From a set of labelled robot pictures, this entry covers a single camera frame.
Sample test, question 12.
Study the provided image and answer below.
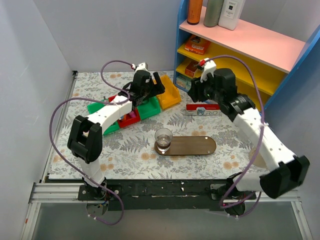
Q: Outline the green bin with toothbrushes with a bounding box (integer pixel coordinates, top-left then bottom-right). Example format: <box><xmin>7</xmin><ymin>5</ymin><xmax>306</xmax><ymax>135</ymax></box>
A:
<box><xmin>86</xmin><ymin>98</ymin><xmax>120</xmax><ymax>137</ymax></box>

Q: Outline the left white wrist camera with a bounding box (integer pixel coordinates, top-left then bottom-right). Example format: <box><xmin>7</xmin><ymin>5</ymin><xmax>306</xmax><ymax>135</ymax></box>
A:
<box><xmin>130</xmin><ymin>62</ymin><xmax>149</xmax><ymax>73</ymax></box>

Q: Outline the green bin with cups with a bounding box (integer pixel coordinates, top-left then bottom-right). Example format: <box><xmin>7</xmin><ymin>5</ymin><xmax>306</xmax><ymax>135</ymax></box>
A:
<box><xmin>137</xmin><ymin>96</ymin><xmax>161</xmax><ymax>120</ymax></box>

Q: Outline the orange box upper shelf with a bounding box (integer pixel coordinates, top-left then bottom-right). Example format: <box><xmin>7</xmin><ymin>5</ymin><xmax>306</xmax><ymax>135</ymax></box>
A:
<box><xmin>184</xmin><ymin>34</ymin><xmax>211</xmax><ymax>55</ymax></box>

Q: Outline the brown oval wooden tray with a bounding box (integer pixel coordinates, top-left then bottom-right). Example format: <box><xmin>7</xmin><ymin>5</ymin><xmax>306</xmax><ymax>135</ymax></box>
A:
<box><xmin>154</xmin><ymin>136</ymin><xmax>217</xmax><ymax>156</ymax></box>

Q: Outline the grey bottle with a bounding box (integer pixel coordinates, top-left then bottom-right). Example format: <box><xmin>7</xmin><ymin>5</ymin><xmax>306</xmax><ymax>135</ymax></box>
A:
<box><xmin>203</xmin><ymin>0</ymin><xmax>224</xmax><ymax>28</ymax></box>

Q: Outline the white bottle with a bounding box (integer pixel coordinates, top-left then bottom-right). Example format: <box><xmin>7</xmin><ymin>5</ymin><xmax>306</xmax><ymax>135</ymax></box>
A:
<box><xmin>218</xmin><ymin>0</ymin><xmax>246</xmax><ymax>31</ymax></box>

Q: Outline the teal sponge pack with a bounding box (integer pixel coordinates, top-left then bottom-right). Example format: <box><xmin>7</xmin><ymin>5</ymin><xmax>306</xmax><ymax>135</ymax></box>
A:
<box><xmin>176</xmin><ymin>75</ymin><xmax>192</xmax><ymax>91</ymax></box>

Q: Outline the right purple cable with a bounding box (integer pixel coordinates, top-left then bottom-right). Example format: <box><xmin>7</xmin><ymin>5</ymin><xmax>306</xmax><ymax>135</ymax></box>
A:
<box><xmin>204</xmin><ymin>55</ymin><xmax>266</xmax><ymax>210</ymax></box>

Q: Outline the blue yellow pink shelf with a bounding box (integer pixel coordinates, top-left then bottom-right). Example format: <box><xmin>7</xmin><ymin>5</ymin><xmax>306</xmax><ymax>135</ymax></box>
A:
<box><xmin>173</xmin><ymin>0</ymin><xmax>320</xmax><ymax>109</ymax></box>

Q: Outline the orange bottle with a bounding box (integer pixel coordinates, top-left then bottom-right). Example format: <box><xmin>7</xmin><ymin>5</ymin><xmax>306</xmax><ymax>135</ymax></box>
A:
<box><xmin>187</xmin><ymin>0</ymin><xmax>203</xmax><ymax>25</ymax></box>

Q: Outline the brown tape roll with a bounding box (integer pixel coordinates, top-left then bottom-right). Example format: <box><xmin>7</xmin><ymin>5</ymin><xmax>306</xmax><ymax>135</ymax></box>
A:
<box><xmin>248</xmin><ymin>147</ymin><xmax>267</xmax><ymax>169</ymax></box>

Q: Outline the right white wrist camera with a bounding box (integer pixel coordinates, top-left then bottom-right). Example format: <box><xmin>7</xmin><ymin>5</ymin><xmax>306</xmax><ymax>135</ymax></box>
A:
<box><xmin>198</xmin><ymin>58</ymin><xmax>217</xmax><ymax>83</ymax></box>

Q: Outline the black aluminium base frame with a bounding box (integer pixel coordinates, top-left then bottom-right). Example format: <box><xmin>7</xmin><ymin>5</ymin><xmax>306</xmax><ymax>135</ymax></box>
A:
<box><xmin>28</xmin><ymin>172</ymin><xmax>301</xmax><ymax>218</ymax></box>

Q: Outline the red white box middle shelf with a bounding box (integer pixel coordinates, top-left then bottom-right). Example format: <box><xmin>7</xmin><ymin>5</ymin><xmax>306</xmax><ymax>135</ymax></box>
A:
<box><xmin>184</xmin><ymin>60</ymin><xmax>200</xmax><ymax>78</ymax></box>

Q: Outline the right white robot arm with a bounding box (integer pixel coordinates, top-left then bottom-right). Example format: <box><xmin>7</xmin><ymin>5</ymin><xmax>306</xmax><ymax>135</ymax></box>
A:
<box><xmin>187</xmin><ymin>68</ymin><xmax>310</xmax><ymax>199</ymax></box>

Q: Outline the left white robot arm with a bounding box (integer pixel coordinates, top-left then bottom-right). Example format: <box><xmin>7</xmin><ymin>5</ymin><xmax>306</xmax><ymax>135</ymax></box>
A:
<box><xmin>67</xmin><ymin>69</ymin><xmax>165</xmax><ymax>200</ymax></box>

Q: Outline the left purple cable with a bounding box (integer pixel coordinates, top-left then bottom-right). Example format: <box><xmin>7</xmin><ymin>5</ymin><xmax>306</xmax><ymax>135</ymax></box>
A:
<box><xmin>49</xmin><ymin>59</ymin><xmax>136</xmax><ymax>226</ymax></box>

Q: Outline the floral patterned table mat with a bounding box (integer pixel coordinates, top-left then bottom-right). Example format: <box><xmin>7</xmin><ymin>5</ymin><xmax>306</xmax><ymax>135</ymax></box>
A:
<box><xmin>48</xmin><ymin>72</ymin><xmax>253</xmax><ymax>181</ymax></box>

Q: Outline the pink toothpaste tube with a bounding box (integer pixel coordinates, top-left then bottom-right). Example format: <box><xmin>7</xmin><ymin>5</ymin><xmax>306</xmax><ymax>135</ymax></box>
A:
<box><xmin>128</xmin><ymin>111</ymin><xmax>137</xmax><ymax>118</ymax></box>

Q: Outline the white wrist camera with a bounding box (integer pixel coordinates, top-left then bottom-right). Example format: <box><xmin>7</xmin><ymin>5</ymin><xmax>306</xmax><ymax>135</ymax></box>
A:
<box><xmin>198</xmin><ymin>58</ymin><xmax>217</xmax><ymax>83</ymax></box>
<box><xmin>130</xmin><ymin>62</ymin><xmax>149</xmax><ymax>73</ymax></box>

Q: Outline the clear glass cup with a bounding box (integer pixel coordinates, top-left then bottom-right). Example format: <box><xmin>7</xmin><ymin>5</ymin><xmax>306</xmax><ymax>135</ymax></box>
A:
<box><xmin>154</xmin><ymin>128</ymin><xmax>173</xmax><ymax>152</ymax></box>

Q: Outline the yellow plastic bin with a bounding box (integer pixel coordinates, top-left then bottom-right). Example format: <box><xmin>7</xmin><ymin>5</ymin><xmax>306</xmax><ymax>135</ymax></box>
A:
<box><xmin>156</xmin><ymin>75</ymin><xmax>181</xmax><ymax>110</ymax></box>

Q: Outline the red plastic bin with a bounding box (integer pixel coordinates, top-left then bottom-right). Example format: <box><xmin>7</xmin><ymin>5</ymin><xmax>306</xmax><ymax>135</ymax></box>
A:
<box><xmin>108</xmin><ymin>95</ymin><xmax>141</xmax><ymax>128</ymax></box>

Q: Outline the purple cable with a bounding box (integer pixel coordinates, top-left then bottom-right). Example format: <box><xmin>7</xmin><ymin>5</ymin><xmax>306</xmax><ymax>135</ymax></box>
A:
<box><xmin>204</xmin><ymin>55</ymin><xmax>266</xmax><ymax>210</ymax></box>
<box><xmin>49</xmin><ymin>59</ymin><xmax>136</xmax><ymax>226</ymax></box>

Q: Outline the red silver toothpaste box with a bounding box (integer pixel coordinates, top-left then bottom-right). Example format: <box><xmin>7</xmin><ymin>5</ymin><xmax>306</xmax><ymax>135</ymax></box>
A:
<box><xmin>185</xmin><ymin>103</ymin><xmax>221</xmax><ymax>116</ymax></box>

